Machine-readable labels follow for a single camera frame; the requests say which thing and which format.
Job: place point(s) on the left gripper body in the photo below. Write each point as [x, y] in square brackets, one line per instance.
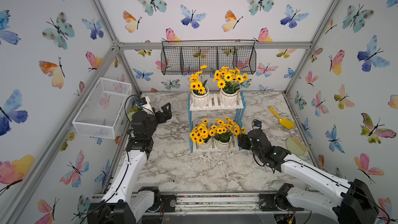
[153, 124]

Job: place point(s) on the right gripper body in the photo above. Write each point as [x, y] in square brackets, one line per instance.
[256, 153]

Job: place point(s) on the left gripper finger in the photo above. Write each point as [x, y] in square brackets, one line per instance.
[167, 112]
[160, 117]

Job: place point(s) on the blue white two-tier shelf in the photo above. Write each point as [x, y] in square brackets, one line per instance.
[214, 105]

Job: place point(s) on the sunflower pot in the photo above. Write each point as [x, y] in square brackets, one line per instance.
[224, 132]
[229, 82]
[199, 95]
[202, 135]

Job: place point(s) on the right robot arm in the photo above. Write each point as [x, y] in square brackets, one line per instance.
[346, 202]

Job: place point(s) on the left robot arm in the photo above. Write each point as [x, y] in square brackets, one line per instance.
[127, 171]

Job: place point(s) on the orange flower white pot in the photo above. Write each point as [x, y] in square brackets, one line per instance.
[133, 111]

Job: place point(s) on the yellow plastic scoop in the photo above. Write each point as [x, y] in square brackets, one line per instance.
[283, 121]

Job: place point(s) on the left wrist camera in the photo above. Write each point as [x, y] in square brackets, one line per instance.
[144, 104]

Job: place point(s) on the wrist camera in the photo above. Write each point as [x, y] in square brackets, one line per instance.
[256, 124]
[144, 104]

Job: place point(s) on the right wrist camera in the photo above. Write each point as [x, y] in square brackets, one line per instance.
[256, 124]

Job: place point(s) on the white mesh wall basket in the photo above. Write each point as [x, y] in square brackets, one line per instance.
[101, 114]

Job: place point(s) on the black wire wall basket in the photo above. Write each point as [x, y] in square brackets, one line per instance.
[186, 57]

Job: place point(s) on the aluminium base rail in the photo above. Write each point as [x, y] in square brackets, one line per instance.
[218, 203]

